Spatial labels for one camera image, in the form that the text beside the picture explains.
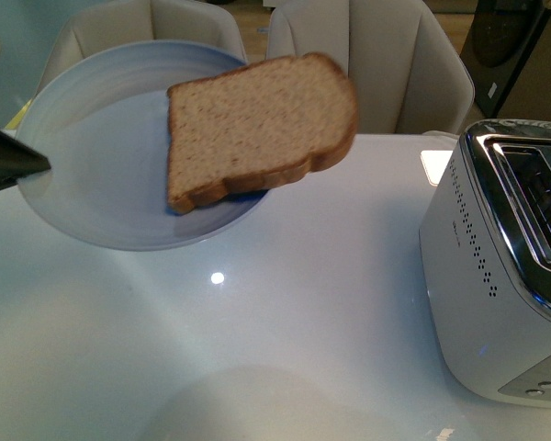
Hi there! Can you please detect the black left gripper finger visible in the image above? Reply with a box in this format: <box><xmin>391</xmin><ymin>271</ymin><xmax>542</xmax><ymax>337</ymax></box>
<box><xmin>0</xmin><ymin>130</ymin><xmax>51</xmax><ymax>191</ymax></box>

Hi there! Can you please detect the light blue round plate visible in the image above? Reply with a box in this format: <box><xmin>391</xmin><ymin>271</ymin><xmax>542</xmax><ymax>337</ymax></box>
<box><xmin>17</xmin><ymin>40</ymin><xmax>264</xmax><ymax>251</ymax></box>

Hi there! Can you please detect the brown bread slice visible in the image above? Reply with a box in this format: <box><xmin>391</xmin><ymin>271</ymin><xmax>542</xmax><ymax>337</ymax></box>
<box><xmin>166</xmin><ymin>52</ymin><xmax>358</xmax><ymax>214</ymax></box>

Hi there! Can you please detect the beige chair on left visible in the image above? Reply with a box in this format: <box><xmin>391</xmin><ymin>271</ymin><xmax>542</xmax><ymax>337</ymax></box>
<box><xmin>36</xmin><ymin>0</ymin><xmax>248</xmax><ymax>92</ymax></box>

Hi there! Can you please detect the beige chair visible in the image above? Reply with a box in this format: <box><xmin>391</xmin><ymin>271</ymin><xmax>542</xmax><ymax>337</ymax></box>
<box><xmin>36</xmin><ymin>0</ymin><xmax>248</xmax><ymax>92</ymax></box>
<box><xmin>266</xmin><ymin>0</ymin><xmax>475</xmax><ymax>134</ymax></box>

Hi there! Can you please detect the beige chair on right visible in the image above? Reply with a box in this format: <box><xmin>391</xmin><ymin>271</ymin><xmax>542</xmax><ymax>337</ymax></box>
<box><xmin>266</xmin><ymin>0</ymin><xmax>475</xmax><ymax>134</ymax></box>

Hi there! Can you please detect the white chrome two-slot toaster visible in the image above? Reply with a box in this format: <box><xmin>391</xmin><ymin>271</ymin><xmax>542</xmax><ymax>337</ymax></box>
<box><xmin>419</xmin><ymin>119</ymin><xmax>551</xmax><ymax>408</ymax></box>

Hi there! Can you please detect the dark front-load washing machine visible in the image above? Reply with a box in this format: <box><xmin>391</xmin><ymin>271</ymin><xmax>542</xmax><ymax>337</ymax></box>
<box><xmin>461</xmin><ymin>0</ymin><xmax>549</xmax><ymax>118</ymax></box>

